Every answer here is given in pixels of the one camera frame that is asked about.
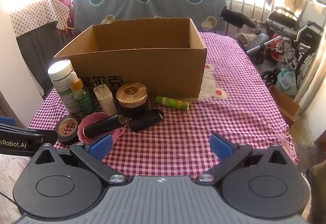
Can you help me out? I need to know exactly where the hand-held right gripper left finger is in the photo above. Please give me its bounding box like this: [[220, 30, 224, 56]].
[[33, 134, 129, 186]]

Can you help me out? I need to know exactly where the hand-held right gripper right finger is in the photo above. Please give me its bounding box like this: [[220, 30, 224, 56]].
[[195, 133, 293, 186]]

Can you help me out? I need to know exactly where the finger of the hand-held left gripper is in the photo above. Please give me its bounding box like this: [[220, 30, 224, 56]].
[[0, 117, 41, 135]]

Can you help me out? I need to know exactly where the black cylinder with gold end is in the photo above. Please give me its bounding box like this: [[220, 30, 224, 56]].
[[84, 114, 124, 139]]

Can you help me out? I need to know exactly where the pink scalloped dish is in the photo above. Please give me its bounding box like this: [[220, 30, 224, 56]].
[[78, 111, 125, 147]]

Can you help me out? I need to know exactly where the black tape roll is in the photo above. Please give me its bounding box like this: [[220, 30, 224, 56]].
[[56, 114, 83, 145]]

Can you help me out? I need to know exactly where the white charger plug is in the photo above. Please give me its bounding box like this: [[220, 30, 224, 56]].
[[93, 80, 118, 116]]

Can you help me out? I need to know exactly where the amber green dropper bottle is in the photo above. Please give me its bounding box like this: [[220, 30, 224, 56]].
[[70, 71, 97, 116]]

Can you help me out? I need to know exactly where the black jar with gold lid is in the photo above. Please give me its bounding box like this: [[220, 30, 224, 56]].
[[116, 82, 148, 118]]

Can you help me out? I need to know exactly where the green lip balm tube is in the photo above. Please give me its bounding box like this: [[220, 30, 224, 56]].
[[155, 96, 189, 110]]

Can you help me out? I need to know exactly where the white bottle with green label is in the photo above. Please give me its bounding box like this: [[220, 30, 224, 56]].
[[47, 59, 79, 114]]

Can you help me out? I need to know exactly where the pink checkered tablecloth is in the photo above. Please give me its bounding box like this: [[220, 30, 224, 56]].
[[27, 31, 298, 180]]

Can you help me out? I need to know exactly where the small brown cardboard box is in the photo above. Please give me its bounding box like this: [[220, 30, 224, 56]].
[[269, 85, 301, 128]]

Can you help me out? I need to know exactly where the grey cabinet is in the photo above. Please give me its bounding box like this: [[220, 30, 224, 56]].
[[16, 22, 77, 97]]

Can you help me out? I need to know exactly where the light blue plastic bag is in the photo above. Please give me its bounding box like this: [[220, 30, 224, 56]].
[[276, 68, 298, 96]]

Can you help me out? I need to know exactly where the person's olive garment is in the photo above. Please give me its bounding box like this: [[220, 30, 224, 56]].
[[307, 163, 326, 224]]

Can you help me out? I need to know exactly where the grey padded seat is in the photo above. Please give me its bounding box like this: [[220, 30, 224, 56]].
[[246, 33, 269, 65]]

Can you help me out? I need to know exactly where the white star print cloth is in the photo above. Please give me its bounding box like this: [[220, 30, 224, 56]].
[[10, 0, 70, 37]]

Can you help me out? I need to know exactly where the folded wheelchair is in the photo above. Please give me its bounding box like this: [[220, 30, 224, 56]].
[[260, 0, 324, 90]]

